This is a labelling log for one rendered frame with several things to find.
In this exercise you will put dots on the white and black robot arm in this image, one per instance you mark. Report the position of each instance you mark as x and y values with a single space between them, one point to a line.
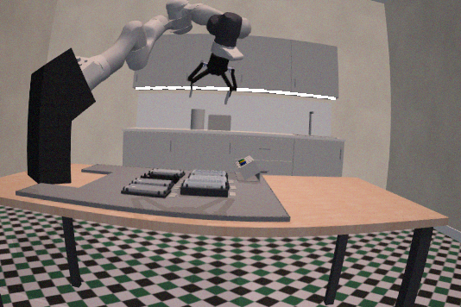
141 38

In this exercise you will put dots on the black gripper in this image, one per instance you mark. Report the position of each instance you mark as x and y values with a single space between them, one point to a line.
216 66

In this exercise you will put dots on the grey operator panel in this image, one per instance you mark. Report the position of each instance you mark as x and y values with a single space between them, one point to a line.
247 168

